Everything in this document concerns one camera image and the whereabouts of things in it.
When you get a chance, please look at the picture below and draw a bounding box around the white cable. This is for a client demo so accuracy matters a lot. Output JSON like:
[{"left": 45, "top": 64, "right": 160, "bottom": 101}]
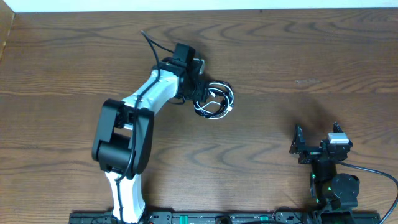
[{"left": 193, "top": 82, "right": 234, "bottom": 120}]

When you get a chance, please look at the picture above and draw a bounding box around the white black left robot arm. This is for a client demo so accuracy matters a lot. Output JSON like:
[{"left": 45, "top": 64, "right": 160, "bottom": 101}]
[{"left": 91, "top": 43, "right": 208, "bottom": 223}]

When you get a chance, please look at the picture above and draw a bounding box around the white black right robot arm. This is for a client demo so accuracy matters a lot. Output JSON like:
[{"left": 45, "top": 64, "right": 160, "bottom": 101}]
[{"left": 289, "top": 123, "right": 360, "bottom": 211}]

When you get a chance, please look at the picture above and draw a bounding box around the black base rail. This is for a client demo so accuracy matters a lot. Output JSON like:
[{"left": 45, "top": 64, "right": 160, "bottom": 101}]
[{"left": 68, "top": 210, "right": 381, "bottom": 224}]

